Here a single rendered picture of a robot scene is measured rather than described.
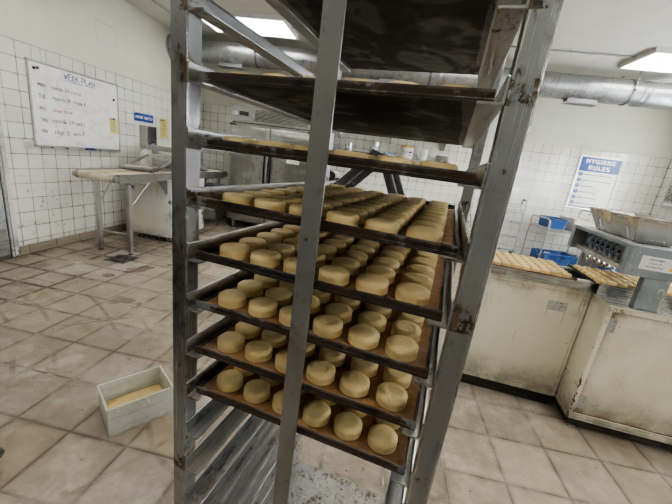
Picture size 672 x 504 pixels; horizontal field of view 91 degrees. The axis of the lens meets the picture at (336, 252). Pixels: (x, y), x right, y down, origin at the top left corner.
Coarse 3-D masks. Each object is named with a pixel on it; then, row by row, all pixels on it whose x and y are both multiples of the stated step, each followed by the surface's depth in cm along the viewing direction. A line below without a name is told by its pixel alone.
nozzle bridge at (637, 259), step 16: (576, 224) 236; (576, 240) 236; (608, 240) 207; (624, 240) 183; (608, 256) 204; (624, 256) 176; (640, 256) 171; (656, 256) 169; (624, 272) 174; (640, 272) 173; (656, 272) 171; (640, 288) 174; (656, 288) 172; (640, 304) 176; (656, 304) 174
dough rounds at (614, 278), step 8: (584, 272) 213; (592, 272) 213; (600, 272) 216; (608, 272) 217; (616, 272) 220; (600, 280) 195; (608, 280) 197; (616, 280) 199; (624, 280) 202; (632, 280) 205; (632, 288) 191
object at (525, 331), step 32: (512, 288) 209; (544, 288) 204; (480, 320) 219; (512, 320) 213; (544, 320) 208; (576, 320) 204; (480, 352) 224; (512, 352) 218; (544, 352) 213; (480, 384) 232; (512, 384) 223; (544, 384) 218
